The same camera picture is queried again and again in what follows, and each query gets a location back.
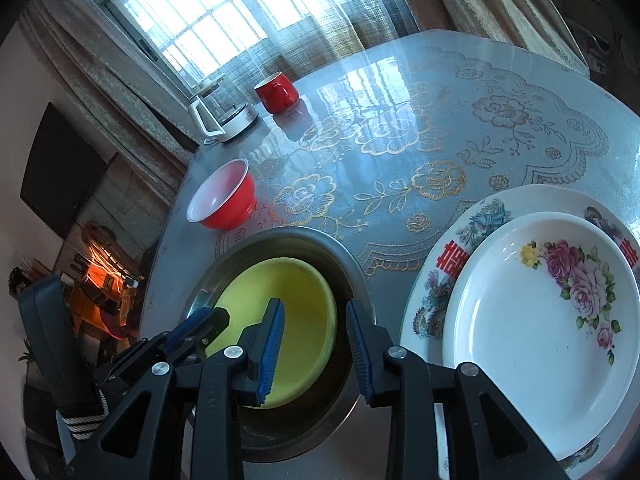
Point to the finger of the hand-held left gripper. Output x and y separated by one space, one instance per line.
192 322

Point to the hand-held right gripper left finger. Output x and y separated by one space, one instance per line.
267 350

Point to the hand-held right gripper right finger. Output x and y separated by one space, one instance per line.
357 350

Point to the yellow bowl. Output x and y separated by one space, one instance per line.
295 310

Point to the large dragon print plate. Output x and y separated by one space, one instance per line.
435 285

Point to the stainless steel bowl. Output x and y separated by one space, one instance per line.
295 247

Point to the white floral plate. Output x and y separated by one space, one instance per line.
525 335

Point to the person's left forearm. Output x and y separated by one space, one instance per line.
55 340

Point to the orange wooden furniture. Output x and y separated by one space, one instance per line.
95 280

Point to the red bowl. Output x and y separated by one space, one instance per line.
230 205

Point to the black television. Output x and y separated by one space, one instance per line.
60 175

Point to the beige heavy curtain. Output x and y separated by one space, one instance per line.
115 100
500 5

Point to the red cup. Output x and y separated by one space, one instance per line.
277 95

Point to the lace patterned tablecloth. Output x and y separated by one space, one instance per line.
400 110

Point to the large barred window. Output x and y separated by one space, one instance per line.
215 15

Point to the sheer white curtain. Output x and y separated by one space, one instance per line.
360 35

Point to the dark printed bag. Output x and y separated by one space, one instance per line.
602 55

